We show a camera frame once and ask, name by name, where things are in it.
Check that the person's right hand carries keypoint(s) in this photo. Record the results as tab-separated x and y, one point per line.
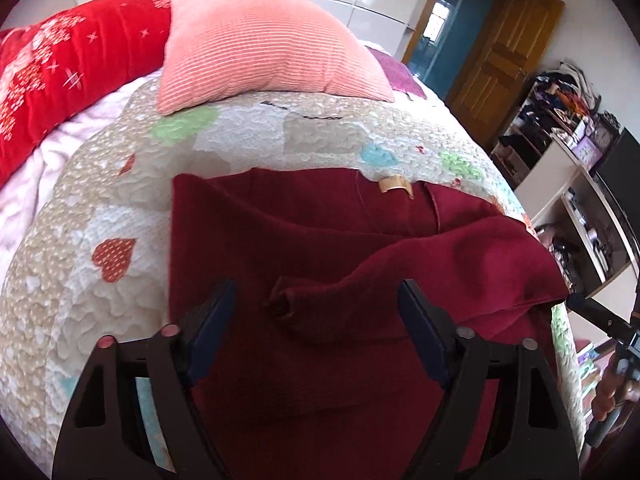
610	390

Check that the open shelf with clothes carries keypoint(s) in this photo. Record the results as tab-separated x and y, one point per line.
545	105

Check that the maroon knit sweater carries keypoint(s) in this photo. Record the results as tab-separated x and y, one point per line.
310	240

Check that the white desk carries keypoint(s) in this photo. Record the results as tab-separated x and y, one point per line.
555	170

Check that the red snowflake pillow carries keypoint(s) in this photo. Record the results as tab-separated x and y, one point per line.
65	70

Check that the purple fuzzy cloth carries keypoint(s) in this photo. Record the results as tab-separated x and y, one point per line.
395	75

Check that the pale pink fleece blanket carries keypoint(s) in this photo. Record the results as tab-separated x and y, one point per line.
30	185

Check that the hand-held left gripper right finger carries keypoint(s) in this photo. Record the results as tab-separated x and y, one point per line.
425	330

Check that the heart patterned quilt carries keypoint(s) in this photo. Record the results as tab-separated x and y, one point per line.
100	200

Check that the wooden panel door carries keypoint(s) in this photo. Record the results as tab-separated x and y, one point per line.
505	70

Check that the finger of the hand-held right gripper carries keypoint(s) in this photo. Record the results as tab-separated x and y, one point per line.
600	317

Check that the pink ribbed pillow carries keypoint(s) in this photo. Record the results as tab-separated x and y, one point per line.
260	45

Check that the black monitor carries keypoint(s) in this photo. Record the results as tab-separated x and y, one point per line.
620	185

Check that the wooden door frame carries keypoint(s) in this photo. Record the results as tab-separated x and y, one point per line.
417	25

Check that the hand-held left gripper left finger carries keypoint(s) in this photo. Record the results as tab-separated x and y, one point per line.
212	335

